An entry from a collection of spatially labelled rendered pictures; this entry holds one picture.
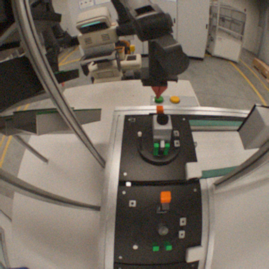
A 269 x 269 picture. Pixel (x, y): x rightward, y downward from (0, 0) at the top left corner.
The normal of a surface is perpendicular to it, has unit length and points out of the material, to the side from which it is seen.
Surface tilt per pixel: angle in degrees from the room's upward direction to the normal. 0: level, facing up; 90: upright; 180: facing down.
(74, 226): 0
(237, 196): 0
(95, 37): 98
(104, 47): 90
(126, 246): 0
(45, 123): 90
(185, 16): 90
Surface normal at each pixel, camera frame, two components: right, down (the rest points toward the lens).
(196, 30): -0.04, 0.83
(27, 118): 0.97, 0.13
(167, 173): -0.09, -0.55
